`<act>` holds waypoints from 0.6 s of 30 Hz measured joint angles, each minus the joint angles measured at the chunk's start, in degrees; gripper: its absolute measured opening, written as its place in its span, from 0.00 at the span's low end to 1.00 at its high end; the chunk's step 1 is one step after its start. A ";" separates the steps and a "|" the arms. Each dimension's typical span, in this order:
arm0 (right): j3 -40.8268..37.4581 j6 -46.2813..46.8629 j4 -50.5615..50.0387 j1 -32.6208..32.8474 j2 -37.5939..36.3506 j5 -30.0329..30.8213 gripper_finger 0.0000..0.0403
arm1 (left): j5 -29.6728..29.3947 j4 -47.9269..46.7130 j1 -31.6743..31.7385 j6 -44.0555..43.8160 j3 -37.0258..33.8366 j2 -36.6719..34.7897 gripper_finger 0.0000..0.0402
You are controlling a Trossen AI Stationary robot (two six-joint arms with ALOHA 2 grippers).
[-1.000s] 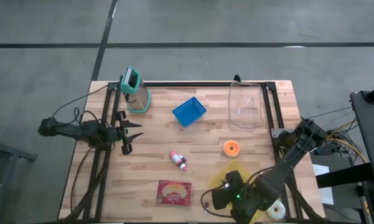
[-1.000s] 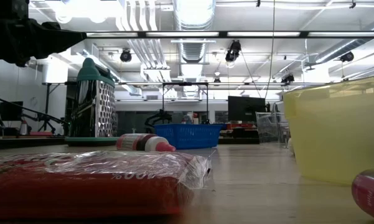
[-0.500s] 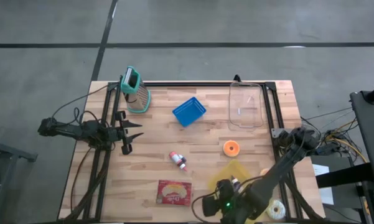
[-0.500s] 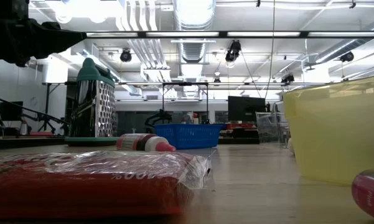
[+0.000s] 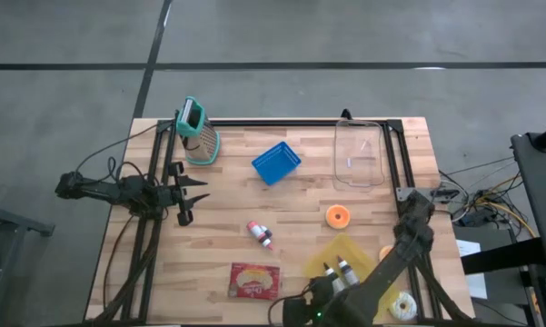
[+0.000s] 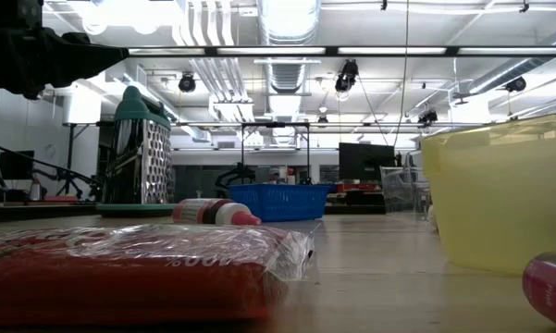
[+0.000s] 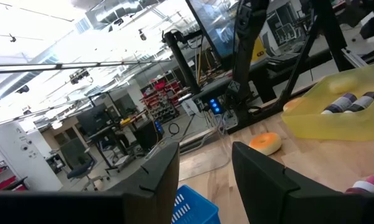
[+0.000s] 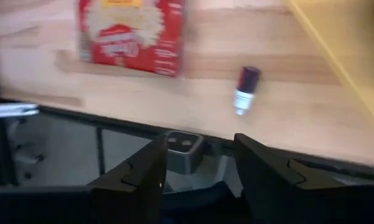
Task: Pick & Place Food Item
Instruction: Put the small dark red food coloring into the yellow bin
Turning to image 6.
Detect small black monitor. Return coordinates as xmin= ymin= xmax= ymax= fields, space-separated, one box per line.
xmin=0 ymin=150 xmax=35 ymax=181

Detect overhead LED light bar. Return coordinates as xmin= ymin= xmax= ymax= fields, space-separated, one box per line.
xmin=128 ymin=44 xmax=556 ymax=58

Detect silver ventilation duct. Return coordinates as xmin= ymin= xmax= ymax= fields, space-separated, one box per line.
xmin=257 ymin=0 xmax=323 ymax=93

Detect pink cylindrical can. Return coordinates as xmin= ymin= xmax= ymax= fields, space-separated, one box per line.
xmin=521 ymin=252 xmax=556 ymax=330

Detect teal handled metal box grater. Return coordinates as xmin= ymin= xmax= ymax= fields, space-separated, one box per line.
xmin=95 ymin=85 xmax=178 ymax=218

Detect black overhead camera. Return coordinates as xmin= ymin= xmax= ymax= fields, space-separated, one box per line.
xmin=334 ymin=58 xmax=360 ymax=93

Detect yellow translucent plastic bin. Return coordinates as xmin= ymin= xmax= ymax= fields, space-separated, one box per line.
xmin=419 ymin=112 xmax=556 ymax=277

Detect red food colouring bottle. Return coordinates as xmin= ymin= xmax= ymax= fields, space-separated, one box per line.
xmin=172 ymin=197 xmax=263 ymax=228

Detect clear plastic container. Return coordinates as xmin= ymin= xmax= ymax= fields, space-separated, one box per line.
xmin=379 ymin=165 xmax=434 ymax=218

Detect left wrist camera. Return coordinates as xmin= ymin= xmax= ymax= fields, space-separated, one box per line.
xmin=0 ymin=0 xmax=43 ymax=30

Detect blue plastic slotted basket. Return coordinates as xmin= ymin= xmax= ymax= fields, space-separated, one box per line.
xmin=228 ymin=183 xmax=332 ymax=223

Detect red plastic-wrapped food packet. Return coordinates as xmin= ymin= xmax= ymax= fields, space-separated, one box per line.
xmin=0 ymin=223 xmax=315 ymax=325

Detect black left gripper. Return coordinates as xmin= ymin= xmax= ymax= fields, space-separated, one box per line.
xmin=0 ymin=26 xmax=130 ymax=101

